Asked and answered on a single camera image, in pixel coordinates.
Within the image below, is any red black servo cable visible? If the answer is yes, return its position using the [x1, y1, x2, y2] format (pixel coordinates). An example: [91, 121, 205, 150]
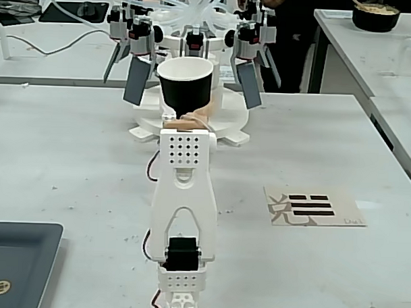
[151, 288, 168, 308]

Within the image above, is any black desk mat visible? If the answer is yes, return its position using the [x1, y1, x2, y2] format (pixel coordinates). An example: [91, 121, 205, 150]
[38, 0, 109, 26]

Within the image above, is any narrow dark grey paddle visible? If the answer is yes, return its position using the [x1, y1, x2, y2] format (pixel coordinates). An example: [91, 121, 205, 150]
[102, 42, 124, 85]
[258, 46, 283, 90]

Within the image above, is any black bowl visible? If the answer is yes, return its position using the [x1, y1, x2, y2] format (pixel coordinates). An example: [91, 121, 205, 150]
[351, 2, 402, 33]

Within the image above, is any printed paper mat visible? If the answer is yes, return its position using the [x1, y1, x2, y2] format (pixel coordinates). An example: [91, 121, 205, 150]
[262, 185, 369, 230]

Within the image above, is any black paper cup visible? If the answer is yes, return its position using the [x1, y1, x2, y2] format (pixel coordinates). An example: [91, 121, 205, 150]
[155, 55, 215, 118]

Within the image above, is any dark grey tray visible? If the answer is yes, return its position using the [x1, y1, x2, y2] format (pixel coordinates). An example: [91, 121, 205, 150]
[0, 220, 65, 308]

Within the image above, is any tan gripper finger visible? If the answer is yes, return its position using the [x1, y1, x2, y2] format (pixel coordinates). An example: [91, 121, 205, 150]
[163, 93, 220, 132]

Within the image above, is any dark crumpled cloth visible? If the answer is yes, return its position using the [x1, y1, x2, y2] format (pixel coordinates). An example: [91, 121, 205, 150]
[0, 0, 42, 26]

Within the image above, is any person in black clothes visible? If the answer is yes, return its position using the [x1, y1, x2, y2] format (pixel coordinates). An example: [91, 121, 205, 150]
[234, 0, 322, 95]

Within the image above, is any white bent stand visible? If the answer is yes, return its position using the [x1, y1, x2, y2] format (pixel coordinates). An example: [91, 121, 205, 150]
[0, 20, 12, 61]

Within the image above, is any wide grey flat paddle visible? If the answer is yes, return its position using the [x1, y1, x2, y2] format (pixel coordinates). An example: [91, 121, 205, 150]
[121, 55, 153, 108]
[234, 60, 265, 111]

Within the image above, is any black table leg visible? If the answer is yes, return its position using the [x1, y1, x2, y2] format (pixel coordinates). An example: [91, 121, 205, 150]
[308, 24, 331, 95]

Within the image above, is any printed white label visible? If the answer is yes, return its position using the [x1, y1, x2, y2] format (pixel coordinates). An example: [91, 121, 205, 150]
[218, 65, 236, 82]

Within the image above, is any clear tube bundle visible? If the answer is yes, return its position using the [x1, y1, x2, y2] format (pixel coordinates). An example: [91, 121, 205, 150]
[40, 0, 242, 38]

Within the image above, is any white carousel dispensing machine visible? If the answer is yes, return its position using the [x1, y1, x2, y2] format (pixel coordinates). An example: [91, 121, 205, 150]
[101, 0, 286, 149]

